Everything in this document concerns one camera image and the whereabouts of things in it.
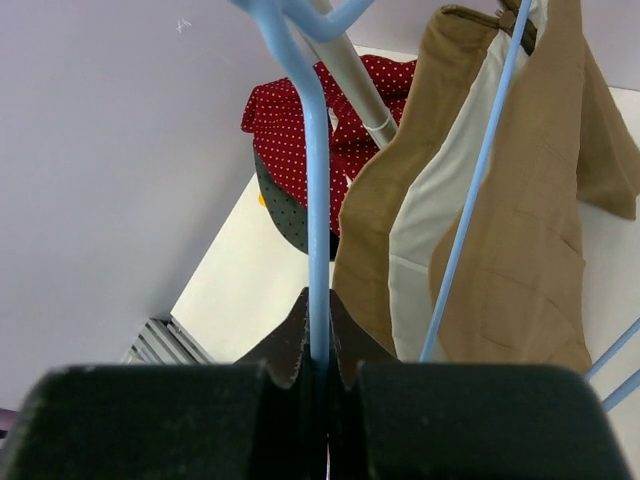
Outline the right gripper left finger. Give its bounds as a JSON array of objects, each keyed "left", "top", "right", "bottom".
[{"left": 1, "top": 292, "right": 320, "bottom": 479}]

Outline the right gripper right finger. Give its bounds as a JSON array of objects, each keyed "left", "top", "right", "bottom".
[{"left": 329, "top": 295, "right": 631, "bottom": 479}]

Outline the grey dotted skirt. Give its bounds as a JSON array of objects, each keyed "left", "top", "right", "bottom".
[{"left": 252, "top": 147, "right": 341, "bottom": 261}]

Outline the red polka-dot skirt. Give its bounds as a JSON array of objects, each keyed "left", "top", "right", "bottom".
[{"left": 240, "top": 55, "right": 416, "bottom": 235}]

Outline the blue hanger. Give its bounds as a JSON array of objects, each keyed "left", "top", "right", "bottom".
[{"left": 227, "top": 0, "right": 640, "bottom": 414}]

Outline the white metal clothes rack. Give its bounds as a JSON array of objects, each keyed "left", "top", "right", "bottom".
[{"left": 297, "top": 0, "right": 401, "bottom": 151}]

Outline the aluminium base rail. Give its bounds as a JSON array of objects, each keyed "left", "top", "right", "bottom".
[{"left": 122, "top": 315, "right": 214, "bottom": 365}]

